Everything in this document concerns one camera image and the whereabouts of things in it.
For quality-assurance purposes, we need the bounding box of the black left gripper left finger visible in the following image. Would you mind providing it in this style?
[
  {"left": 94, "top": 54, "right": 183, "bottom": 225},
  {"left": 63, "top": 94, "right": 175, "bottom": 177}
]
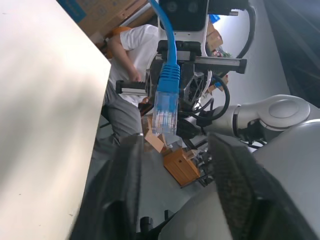
[{"left": 71, "top": 132, "right": 146, "bottom": 240}]

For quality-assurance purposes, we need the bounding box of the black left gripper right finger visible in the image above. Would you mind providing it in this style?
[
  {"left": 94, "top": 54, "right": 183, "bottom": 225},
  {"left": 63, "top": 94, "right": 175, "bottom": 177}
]
[{"left": 206, "top": 132, "right": 320, "bottom": 240}]

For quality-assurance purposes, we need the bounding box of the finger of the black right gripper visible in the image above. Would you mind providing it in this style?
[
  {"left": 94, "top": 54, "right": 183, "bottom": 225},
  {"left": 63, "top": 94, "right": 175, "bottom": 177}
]
[
  {"left": 178, "top": 63, "right": 214, "bottom": 107},
  {"left": 144, "top": 62, "right": 161, "bottom": 99}
]

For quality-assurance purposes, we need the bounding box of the blue ethernet cable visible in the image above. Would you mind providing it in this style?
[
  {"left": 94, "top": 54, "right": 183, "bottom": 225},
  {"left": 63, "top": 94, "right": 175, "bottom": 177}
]
[{"left": 148, "top": 0, "right": 181, "bottom": 137}]

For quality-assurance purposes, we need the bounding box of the small brown cardboard box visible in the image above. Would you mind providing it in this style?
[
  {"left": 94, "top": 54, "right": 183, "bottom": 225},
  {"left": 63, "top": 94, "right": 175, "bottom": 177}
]
[{"left": 205, "top": 22, "right": 224, "bottom": 52}]

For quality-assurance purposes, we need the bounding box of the person in white shirt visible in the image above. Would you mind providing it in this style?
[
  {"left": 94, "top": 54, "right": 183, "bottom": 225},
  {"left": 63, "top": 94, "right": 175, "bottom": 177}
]
[{"left": 92, "top": 24, "right": 161, "bottom": 157}]

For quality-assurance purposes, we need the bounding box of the orange wooden box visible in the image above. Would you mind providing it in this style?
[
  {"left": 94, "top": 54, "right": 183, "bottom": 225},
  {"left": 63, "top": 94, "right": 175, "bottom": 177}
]
[{"left": 163, "top": 148, "right": 201, "bottom": 187}]

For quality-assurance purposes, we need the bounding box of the brown cardboard box blue print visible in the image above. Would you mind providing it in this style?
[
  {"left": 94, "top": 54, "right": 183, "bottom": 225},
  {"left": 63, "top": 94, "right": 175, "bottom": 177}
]
[{"left": 56, "top": 0, "right": 161, "bottom": 41}]

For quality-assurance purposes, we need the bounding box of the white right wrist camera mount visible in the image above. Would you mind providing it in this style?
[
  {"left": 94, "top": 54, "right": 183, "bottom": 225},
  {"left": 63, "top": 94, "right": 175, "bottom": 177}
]
[{"left": 156, "top": 0, "right": 214, "bottom": 59}]

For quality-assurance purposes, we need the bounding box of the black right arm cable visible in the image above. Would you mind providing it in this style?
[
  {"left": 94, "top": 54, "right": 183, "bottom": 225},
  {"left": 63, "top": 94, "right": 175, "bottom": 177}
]
[{"left": 199, "top": 4, "right": 258, "bottom": 121}]

